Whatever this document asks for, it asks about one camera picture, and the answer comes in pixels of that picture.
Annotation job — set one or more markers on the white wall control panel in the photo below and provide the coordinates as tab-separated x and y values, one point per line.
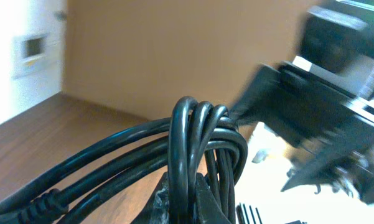
33	53

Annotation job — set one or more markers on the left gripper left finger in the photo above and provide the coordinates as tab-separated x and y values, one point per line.
156	210

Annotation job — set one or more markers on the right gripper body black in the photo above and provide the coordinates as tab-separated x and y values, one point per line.
312	110

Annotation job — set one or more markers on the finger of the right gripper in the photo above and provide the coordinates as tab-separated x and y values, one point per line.
325	167
249	105

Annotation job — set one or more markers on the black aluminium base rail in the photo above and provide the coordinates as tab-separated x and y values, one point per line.
267	214

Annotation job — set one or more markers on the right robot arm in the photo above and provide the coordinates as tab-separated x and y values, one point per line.
336	36

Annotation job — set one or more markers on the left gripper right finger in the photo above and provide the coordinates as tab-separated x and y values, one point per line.
207	209

